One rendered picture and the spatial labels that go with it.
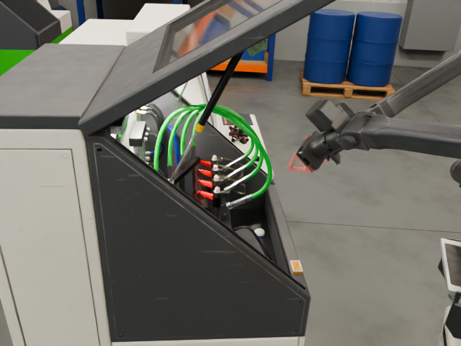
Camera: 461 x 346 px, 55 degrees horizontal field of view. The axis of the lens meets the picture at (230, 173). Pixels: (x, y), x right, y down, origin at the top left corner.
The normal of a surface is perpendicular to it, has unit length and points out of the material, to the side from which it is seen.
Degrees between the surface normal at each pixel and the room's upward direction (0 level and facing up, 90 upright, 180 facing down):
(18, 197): 90
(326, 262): 0
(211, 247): 90
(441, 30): 90
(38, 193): 90
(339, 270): 0
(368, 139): 118
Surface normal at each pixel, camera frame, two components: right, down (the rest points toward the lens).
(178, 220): 0.07, 0.48
